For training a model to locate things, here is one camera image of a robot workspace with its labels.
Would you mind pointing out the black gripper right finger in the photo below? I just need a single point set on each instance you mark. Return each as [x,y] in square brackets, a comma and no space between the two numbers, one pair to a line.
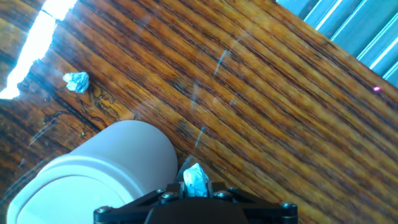
[261,208]

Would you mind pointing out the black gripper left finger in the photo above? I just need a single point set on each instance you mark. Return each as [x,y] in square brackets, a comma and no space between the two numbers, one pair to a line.
[136,205]

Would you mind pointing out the white paper ball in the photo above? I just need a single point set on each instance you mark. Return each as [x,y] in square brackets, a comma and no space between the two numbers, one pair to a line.
[195,180]
[77,82]

